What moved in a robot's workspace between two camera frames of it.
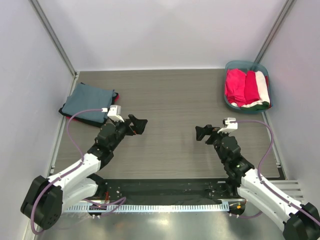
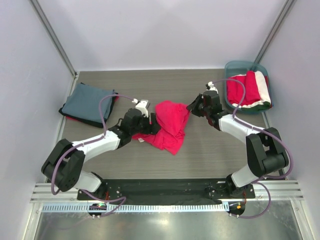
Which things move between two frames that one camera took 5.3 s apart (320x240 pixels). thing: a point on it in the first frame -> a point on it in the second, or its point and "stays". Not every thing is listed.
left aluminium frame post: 49,29 stays
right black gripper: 208,130 -> 191,108
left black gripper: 137,128 -> 152,128
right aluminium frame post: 283,16 stays
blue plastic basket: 247,88 stays
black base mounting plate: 167,191 stays
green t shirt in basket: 265,105 stays
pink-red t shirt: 235,86 -> 172,116
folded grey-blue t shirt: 88,97 stays
